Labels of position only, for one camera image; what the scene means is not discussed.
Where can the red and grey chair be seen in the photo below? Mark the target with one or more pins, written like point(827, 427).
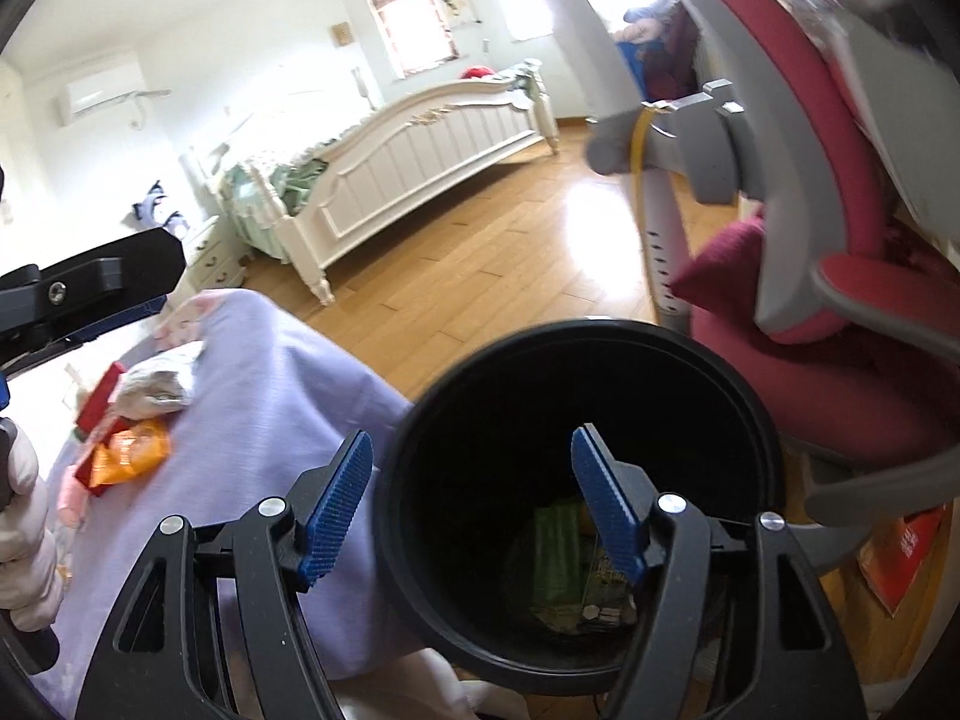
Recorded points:
point(787, 90)

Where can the person's left hand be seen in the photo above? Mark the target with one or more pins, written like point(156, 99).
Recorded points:
point(30, 570)

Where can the red cushion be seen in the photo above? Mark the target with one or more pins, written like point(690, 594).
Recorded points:
point(720, 270)

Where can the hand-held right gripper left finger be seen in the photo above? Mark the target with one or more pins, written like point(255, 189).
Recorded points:
point(341, 510)

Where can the dark red armchair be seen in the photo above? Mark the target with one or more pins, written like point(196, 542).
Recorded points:
point(675, 52)

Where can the window with brick view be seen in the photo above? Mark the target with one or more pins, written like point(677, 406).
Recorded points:
point(409, 15)

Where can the small wooden wall frame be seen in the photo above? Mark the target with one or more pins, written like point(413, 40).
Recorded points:
point(343, 33)

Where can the purple blanket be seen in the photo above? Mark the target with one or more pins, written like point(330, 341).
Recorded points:
point(262, 390)

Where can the blue cloth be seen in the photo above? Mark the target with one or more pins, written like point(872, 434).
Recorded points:
point(628, 64)

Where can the white air conditioner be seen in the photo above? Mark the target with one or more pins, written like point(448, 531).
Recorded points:
point(101, 90)

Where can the patterned gold packet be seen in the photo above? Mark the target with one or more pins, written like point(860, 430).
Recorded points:
point(600, 609)

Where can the white nightstand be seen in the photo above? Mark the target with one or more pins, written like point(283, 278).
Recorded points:
point(214, 255)

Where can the person's white clothing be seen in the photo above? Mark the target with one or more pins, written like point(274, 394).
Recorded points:
point(450, 697)

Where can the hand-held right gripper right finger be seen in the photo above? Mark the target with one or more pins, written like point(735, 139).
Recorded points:
point(607, 510)

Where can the green bedding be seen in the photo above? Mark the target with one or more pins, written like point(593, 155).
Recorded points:
point(300, 180)

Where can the red packet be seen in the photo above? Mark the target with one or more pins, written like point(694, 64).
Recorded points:
point(101, 397)

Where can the red cloth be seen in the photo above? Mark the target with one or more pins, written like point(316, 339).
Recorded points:
point(476, 73)

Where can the dark cloth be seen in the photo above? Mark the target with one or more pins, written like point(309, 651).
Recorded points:
point(157, 210)

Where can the white wooden bed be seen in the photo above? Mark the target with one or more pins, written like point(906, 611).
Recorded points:
point(420, 157)

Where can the wall calendar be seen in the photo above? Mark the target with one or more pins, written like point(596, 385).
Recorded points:
point(457, 1)

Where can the orange snack packet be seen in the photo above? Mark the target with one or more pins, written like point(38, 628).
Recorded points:
point(131, 454)

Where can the grey study desk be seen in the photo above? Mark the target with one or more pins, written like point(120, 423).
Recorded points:
point(907, 90)

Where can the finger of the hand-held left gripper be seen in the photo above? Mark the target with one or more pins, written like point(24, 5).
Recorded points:
point(112, 277)

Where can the white crumpled plastic bag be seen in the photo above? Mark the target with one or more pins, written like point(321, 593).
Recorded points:
point(161, 382)

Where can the orange paper bag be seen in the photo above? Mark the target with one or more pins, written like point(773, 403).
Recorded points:
point(900, 562)

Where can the pale green cloth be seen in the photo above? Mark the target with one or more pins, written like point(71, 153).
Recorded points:
point(529, 82)

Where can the green packet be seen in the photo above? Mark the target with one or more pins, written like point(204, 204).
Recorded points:
point(559, 555)

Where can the black trash bin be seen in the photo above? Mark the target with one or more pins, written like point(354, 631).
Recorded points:
point(465, 465)

